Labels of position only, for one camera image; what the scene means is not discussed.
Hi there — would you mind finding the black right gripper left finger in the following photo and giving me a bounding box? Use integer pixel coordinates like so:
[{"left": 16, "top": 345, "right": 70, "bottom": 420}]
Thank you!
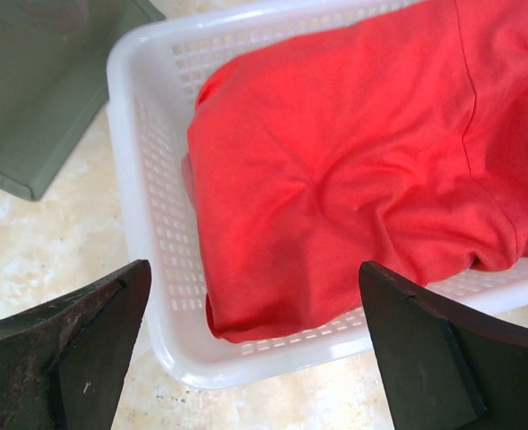
[{"left": 0, "top": 260, "right": 151, "bottom": 429}]

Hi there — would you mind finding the green canvas bag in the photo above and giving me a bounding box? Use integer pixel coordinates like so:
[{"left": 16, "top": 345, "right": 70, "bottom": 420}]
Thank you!
[{"left": 0, "top": 1, "right": 165, "bottom": 201}]

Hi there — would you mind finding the white plastic basket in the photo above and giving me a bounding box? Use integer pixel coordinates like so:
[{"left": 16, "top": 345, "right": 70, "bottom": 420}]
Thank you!
[{"left": 106, "top": 0, "right": 528, "bottom": 391}]

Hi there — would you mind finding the red cloth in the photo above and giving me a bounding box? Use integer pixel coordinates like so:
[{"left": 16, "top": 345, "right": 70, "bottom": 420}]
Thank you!
[{"left": 182, "top": 1, "right": 528, "bottom": 343}]

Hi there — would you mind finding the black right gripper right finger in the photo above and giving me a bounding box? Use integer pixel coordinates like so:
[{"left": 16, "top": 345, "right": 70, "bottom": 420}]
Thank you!
[{"left": 359, "top": 262, "right": 528, "bottom": 429}]

